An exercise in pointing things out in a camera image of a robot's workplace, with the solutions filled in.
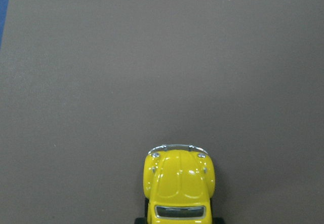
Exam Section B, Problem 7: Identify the yellow beetle toy car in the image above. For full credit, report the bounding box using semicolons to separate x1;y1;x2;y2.
134;144;225;223

